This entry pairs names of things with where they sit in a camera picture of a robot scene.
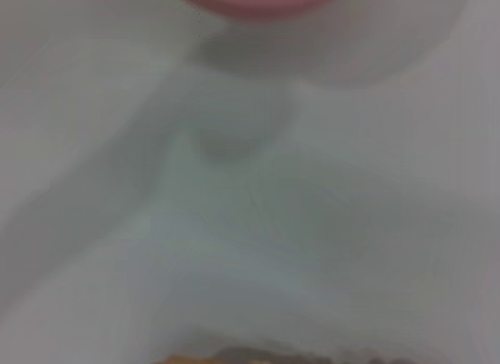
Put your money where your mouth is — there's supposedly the pink plastic bowl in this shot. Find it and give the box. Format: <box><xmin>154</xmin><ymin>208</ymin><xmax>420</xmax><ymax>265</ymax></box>
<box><xmin>170</xmin><ymin>0</ymin><xmax>347</xmax><ymax>20</ymax></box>

